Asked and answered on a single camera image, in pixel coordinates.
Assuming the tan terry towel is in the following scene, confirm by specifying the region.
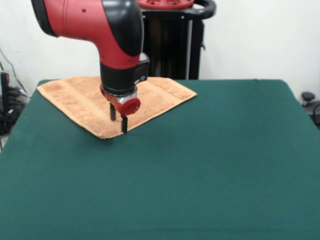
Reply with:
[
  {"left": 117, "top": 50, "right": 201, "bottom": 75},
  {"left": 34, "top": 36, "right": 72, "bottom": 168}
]
[{"left": 36, "top": 76, "right": 198, "bottom": 140}]

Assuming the black robot pedestal with handle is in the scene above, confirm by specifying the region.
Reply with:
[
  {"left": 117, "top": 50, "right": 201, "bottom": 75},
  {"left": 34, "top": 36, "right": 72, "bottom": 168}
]
[{"left": 139, "top": 0, "right": 218, "bottom": 80}]

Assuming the dark green table cloth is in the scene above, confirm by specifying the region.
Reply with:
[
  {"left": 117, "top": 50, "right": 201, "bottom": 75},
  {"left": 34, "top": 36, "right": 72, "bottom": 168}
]
[{"left": 0, "top": 78, "right": 320, "bottom": 240}]

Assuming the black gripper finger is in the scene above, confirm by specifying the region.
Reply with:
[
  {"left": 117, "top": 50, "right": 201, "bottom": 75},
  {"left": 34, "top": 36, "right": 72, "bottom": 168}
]
[
  {"left": 109, "top": 101, "right": 117, "bottom": 122},
  {"left": 120, "top": 115, "right": 129, "bottom": 134}
]

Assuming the black office chair base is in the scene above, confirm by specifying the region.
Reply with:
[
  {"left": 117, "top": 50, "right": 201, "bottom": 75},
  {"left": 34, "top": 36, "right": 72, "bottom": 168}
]
[{"left": 300, "top": 91, "right": 320, "bottom": 130}]

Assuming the black cable bundle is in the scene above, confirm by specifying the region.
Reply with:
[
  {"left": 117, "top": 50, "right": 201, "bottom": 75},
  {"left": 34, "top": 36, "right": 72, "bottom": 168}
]
[{"left": 0, "top": 86, "right": 31, "bottom": 136}]

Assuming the black upright power strip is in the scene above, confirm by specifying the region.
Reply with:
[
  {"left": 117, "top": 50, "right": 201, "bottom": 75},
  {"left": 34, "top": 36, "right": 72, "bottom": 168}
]
[{"left": 0, "top": 71, "right": 11, "bottom": 115}]

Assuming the grey wall cable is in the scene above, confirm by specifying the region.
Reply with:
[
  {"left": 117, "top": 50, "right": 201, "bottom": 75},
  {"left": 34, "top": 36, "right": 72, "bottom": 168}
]
[{"left": 0, "top": 47, "right": 28, "bottom": 94}]

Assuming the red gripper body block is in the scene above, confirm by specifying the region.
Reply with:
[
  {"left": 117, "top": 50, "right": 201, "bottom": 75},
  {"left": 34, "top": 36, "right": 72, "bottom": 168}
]
[{"left": 99, "top": 84, "right": 142, "bottom": 118}]

